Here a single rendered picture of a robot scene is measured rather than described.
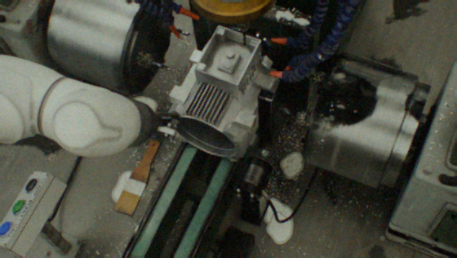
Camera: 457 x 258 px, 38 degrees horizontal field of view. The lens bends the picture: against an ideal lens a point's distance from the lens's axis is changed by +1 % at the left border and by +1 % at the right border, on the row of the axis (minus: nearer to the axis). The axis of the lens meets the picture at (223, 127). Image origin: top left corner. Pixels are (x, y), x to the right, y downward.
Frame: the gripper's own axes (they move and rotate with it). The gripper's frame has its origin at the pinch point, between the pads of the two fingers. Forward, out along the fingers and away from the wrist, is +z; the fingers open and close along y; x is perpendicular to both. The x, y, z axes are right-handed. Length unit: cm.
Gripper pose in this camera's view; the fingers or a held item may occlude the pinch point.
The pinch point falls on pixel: (168, 120)
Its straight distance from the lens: 136.5
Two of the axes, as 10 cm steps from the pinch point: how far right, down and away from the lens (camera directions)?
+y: -9.1, -3.4, 2.3
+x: -3.2, 9.4, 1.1
